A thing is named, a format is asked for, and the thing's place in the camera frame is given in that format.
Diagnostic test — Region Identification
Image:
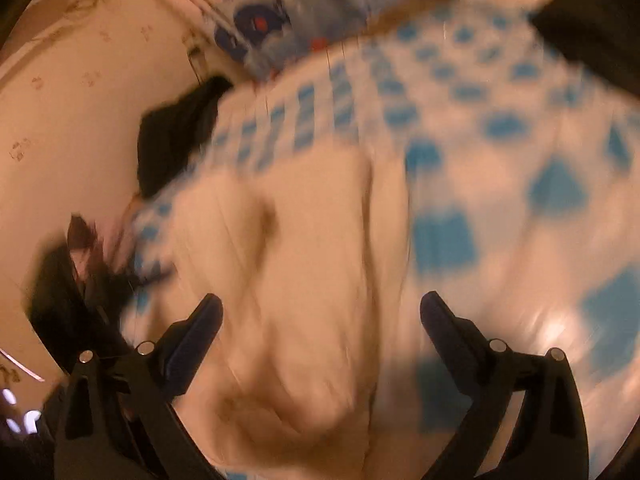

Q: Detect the whale print curtain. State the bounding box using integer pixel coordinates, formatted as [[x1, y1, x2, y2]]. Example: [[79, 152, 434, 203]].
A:
[[124, 0, 482, 82]]

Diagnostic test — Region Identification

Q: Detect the brown knitted garment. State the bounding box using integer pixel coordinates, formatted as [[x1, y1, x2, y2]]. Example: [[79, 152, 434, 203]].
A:
[[362, 0, 451, 37]]

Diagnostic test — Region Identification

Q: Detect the white quilted jacket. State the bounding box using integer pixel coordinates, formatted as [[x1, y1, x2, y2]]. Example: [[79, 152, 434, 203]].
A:
[[163, 141, 408, 479]]

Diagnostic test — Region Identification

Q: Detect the black jacket by headboard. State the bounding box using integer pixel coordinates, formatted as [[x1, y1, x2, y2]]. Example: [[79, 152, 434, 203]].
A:
[[137, 76, 233, 200]]

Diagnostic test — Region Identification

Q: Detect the dark garment right side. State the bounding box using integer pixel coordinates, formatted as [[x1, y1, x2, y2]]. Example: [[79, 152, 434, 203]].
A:
[[530, 0, 639, 96]]

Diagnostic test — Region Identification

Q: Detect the blue white checkered storage bag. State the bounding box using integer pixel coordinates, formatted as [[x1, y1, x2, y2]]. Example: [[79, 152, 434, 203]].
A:
[[124, 1, 639, 479]]

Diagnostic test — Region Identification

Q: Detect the pink brown bedding pile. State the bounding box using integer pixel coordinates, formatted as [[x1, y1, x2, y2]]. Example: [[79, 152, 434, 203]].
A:
[[66, 214, 136, 284]]

